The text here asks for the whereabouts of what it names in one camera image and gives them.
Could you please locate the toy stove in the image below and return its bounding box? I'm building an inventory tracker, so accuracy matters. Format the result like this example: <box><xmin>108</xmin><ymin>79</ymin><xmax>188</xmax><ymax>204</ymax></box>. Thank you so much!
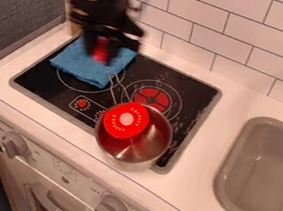
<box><xmin>0</xmin><ymin>23</ymin><xmax>229</xmax><ymax>183</ymax></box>

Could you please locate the toy sink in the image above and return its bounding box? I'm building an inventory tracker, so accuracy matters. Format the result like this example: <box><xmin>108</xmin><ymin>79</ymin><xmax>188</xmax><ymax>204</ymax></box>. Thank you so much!
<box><xmin>208</xmin><ymin>110</ymin><xmax>283</xmax><ymax>211</ymax></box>

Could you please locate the silver saucepan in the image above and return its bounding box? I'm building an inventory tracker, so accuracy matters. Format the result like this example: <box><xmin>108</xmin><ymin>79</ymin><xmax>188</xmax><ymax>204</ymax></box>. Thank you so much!
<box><xmin>88</xmin><ymin>70</ymin><xmax>183</xmax><ymax>171</ymax></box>

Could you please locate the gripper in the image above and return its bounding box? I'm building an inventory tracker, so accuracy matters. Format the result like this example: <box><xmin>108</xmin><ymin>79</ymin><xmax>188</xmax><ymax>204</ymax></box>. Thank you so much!
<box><xmin>59</xmin><ymin>0</ymin><xmax>149</xmax><ymax>71</ymax></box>

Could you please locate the long red toy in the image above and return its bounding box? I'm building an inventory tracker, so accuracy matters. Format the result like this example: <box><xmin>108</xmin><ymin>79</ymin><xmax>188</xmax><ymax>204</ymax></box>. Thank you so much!
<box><xmin>90</xmin><ymin>34</ymin><xmax>114</xmax><ymax>65</ymax></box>

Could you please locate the blue cloth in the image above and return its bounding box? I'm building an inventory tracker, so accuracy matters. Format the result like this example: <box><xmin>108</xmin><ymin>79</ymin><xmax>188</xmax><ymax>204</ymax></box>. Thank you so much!
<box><xmin>45</xmin><ymin>30</ymin><xmax>141</xmax><ymax>95</ymax></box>

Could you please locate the red toy tomato slice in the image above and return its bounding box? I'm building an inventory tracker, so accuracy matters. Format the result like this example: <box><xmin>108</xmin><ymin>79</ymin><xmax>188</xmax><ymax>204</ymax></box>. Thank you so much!
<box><xmin>98</xmin><ymin>97</ymin><xmax>155</xmax><ymax>144</ymax></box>

